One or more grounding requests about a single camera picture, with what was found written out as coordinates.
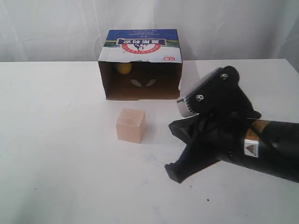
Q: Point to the yellow tennis ball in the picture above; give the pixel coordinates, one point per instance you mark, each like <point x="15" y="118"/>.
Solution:
<point x="124" y="68"/>

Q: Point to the light wooden cube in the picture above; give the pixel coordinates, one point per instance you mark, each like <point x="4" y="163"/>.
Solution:
<point x="130" y="125"/>

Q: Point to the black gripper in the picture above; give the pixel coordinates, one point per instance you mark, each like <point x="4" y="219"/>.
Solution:
<point x="212" y="139"/>

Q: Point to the blue white cardboard box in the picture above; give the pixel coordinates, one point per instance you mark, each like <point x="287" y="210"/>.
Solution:
<point x="156" y="60"/>

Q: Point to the white backdrop curtain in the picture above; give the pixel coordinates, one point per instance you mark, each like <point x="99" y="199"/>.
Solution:
<point x="75" y="30"/>

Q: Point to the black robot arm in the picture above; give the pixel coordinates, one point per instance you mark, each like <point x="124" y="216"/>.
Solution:
<point x="270" y="147"/>

